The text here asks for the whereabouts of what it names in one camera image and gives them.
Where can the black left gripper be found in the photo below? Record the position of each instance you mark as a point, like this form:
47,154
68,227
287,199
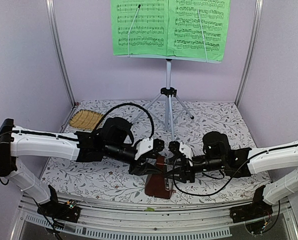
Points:
146,168

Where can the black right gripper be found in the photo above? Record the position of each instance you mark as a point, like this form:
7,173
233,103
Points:
185,164

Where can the dark red metronome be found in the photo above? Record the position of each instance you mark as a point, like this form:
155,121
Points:
157,185

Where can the white perforated music stand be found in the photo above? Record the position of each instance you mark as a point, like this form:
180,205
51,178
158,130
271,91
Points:
168,91

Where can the green sheet music page one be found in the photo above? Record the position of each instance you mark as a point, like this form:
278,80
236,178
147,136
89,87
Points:
139,27

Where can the green sheet music stack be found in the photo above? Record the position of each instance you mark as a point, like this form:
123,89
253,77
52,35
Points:
198,29

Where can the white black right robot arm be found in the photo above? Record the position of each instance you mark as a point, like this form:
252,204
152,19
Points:
239,163

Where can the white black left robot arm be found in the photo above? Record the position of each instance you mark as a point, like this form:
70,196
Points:
114,140

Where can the woven bamboo tray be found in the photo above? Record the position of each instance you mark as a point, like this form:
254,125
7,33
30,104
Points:
85,119

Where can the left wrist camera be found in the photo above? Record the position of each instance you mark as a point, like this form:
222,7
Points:
149,148

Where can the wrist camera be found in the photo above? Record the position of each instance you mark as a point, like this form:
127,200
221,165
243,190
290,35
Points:
181,152
149,148

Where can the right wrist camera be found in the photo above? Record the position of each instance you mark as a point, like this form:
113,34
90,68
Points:
181,152

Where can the aluminium front rail frame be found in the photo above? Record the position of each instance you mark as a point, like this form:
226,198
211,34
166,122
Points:
100,220

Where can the aluminium corner post right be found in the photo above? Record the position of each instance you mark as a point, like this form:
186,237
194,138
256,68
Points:
251,49

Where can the aluminium corner post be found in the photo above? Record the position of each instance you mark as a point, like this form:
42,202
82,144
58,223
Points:
251,49
57,44

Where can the aluminium corner post left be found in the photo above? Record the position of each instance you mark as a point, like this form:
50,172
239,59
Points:
57,44

